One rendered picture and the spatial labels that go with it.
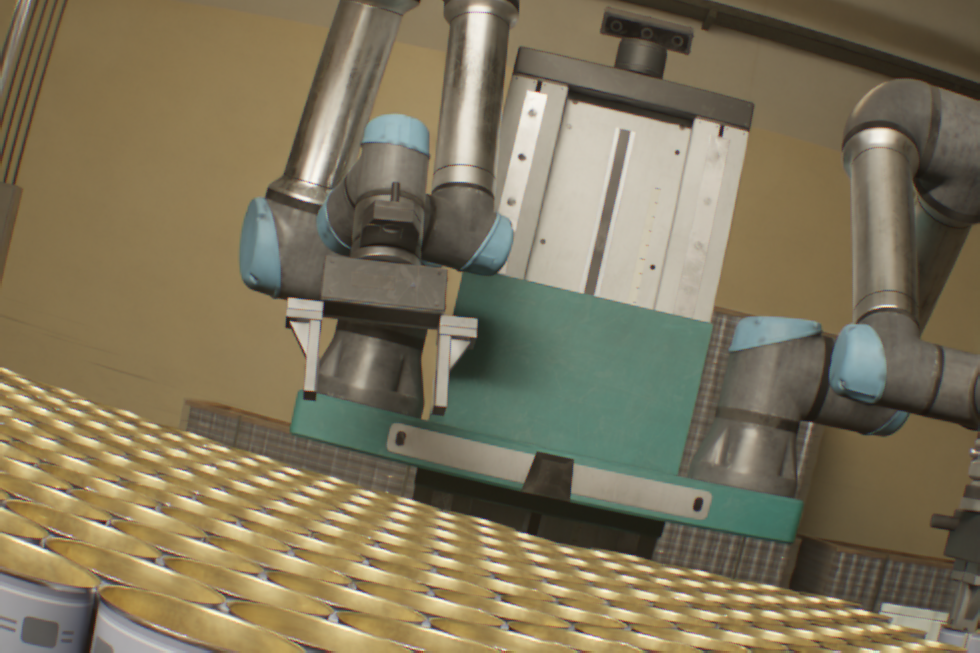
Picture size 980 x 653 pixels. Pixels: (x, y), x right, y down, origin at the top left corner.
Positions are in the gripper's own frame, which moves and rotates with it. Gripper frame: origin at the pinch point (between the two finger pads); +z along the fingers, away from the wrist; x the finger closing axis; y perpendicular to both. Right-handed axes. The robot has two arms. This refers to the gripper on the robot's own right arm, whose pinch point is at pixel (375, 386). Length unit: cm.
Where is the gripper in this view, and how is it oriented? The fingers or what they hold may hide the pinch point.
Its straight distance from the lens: 173.3
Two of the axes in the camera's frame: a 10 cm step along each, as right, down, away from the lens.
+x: -9.9, -1.1, -1.2
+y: -1.5, 4.5, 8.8
